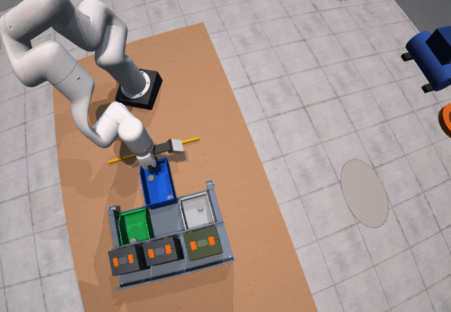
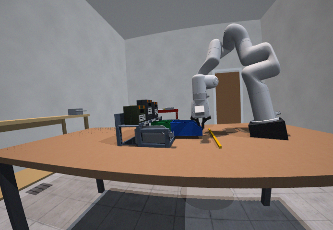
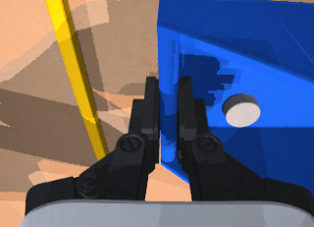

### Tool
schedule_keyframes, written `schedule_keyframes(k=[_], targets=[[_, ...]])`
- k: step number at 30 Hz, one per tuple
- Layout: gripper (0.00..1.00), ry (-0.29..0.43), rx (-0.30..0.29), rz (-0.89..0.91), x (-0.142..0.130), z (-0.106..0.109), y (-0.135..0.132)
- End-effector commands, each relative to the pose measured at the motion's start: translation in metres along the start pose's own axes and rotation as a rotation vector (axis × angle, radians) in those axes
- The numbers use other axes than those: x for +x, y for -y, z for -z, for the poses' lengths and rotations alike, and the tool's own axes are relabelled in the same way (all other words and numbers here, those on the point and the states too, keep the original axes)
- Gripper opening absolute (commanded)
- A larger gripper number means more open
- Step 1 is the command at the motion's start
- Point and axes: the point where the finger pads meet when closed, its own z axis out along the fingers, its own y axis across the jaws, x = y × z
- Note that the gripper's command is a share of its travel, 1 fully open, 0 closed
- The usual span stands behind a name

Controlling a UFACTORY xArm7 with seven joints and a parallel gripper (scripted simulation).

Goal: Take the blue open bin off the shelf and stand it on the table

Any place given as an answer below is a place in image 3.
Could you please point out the yellow bar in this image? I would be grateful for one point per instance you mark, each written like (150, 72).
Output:
(62, 21)

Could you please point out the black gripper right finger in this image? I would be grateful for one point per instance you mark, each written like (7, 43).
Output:
(220, 177)

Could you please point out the grey metal disc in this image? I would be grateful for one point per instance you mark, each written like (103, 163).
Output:
(241, 110)

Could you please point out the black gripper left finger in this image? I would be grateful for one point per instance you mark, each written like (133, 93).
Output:
(123, 173)

